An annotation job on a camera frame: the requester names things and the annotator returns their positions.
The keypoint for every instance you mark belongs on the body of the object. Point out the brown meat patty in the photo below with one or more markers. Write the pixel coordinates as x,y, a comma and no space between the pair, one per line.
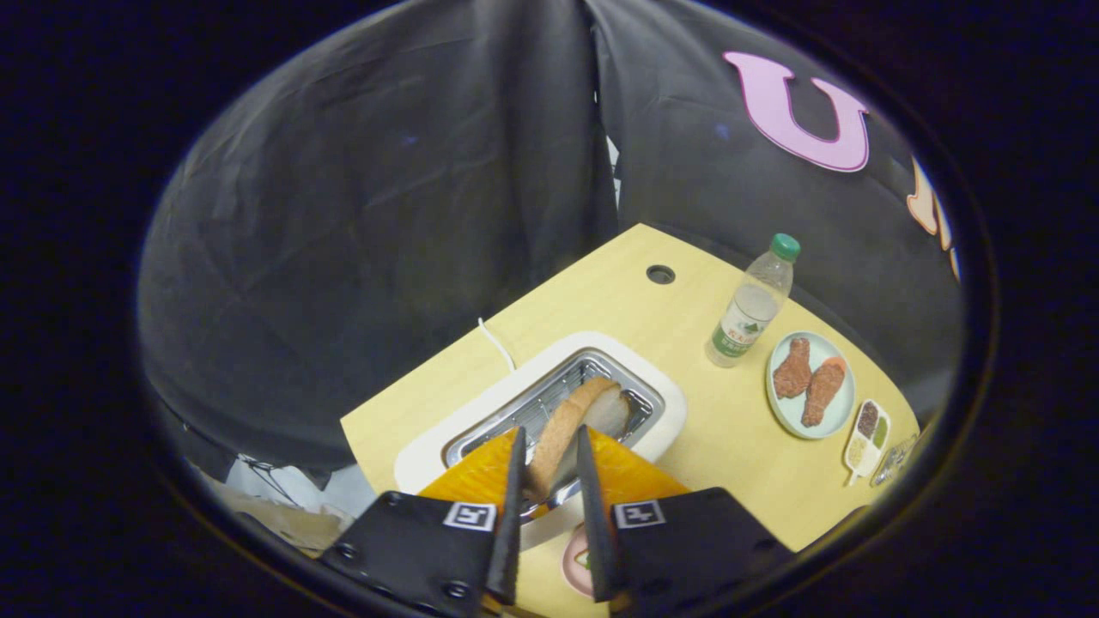
792,369
820,399

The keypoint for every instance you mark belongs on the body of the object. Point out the white toaster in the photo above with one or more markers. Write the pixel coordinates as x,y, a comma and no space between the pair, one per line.
670,403

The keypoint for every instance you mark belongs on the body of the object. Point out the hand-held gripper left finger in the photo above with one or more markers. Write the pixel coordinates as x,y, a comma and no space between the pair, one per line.
421,549

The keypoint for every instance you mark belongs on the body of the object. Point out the clear water bottle green cap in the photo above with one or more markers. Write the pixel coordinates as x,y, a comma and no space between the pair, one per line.
745,322

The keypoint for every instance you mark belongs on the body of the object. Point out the black backdrop cloth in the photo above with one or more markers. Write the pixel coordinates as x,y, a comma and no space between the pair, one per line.
386,215

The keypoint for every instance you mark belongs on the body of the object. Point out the toasted bread slice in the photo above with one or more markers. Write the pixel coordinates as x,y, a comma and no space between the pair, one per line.
562,438

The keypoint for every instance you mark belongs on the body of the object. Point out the pink round plate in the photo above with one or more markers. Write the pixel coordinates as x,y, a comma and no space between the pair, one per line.
573,566

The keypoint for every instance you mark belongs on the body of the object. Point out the white divided dish of beans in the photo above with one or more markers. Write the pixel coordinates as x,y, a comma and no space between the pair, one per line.
865,446

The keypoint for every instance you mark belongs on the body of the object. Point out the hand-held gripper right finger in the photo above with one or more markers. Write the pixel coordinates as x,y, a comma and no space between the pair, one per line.
687,549

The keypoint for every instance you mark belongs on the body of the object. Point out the orange red food slice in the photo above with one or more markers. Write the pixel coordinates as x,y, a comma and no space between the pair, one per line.
838,365

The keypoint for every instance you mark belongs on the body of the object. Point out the pale green oval plate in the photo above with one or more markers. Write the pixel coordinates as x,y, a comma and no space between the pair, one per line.
837,412

